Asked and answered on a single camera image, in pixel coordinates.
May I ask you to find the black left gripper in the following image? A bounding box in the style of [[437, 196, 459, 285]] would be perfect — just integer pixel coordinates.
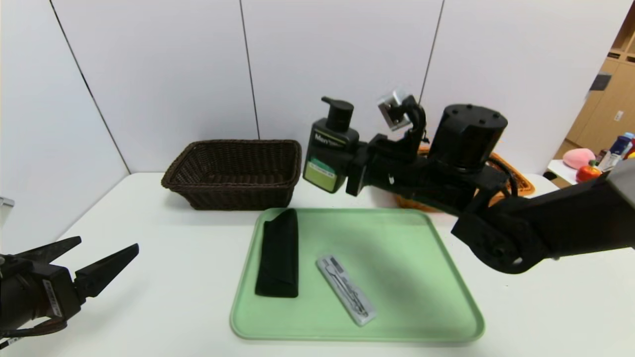
[[0, 236, 139, 334]]

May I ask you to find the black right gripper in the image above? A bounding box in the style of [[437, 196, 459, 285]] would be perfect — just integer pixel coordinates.
[[316, 133, 414, 197]]

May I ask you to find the black pump bottle green label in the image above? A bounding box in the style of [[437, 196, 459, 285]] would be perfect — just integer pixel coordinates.
[[303, 97, 360, 194]]

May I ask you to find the black fabric pouch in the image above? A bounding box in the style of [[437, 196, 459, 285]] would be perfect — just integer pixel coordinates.
[[255, 209, 299, 298]]

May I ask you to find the clear grey cutlery case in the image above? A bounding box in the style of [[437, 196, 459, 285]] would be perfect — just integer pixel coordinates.
[[316, 253, 377, 326]]

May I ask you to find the orange wicker basket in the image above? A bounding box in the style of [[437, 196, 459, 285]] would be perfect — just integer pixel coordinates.
[[395, 144, 535, 213]]

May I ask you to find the dark brown wicker basket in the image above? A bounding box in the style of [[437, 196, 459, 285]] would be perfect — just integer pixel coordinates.
[[162, 140, 302, 211]]

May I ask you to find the light green plastic tray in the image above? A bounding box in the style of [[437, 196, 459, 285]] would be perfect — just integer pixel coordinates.
[[230, 207, 485, 342]]

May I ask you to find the white side table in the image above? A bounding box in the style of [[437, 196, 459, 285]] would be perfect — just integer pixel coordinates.
[[547, 160, 611, 188]]

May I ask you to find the pink plush toy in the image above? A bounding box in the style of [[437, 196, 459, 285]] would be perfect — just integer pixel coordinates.
[[562, 148, 595, 170]]

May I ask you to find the red toy apple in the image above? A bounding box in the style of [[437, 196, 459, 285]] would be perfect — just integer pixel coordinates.
[[575, 161, 602, 185]]

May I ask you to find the white package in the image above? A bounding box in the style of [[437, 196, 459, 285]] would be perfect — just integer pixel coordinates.
[[597, 150, 621, 172]]

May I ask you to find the light wooden cabinet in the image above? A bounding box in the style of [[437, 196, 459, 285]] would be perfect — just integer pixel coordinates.
[[566, 2, 635, 154]]

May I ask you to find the blue capped bottle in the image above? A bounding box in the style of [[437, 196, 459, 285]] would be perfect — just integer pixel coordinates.
[[609, 132, 635, 157]]

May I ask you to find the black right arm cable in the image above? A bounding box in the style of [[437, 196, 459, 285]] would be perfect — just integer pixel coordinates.
[[489, 156, 519, 196]]

